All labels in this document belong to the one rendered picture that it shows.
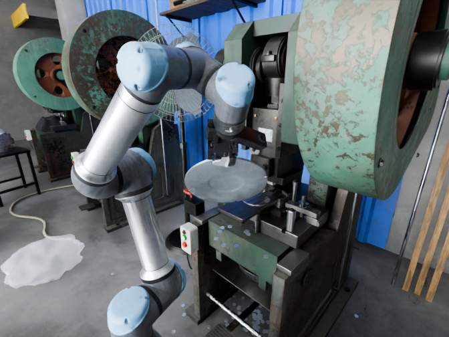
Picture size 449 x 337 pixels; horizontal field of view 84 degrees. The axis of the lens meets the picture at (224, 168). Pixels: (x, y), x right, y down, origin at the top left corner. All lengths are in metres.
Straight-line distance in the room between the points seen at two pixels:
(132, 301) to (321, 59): 0.79
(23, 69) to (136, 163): 3.00
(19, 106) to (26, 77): 3.63
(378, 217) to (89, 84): 2.35
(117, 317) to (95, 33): 1.73
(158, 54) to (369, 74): 0.37
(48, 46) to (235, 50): 2.93
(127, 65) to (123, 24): 1.71
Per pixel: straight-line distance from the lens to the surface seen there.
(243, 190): 0.93
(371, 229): 2.38
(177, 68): 0.46
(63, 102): 3.76
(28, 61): 3.69
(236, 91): 0.47
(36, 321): 1.96
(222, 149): 0.64
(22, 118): 7.30
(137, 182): 0.77
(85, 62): 2.02
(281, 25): 1.07
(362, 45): 0.56
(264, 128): 1.06
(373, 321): 1.85
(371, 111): 0.57
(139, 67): 0.43
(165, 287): 0.90
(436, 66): 0.88
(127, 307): 0.85
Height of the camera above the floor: 1.28
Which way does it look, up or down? 20 degrees down
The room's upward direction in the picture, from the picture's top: straight up
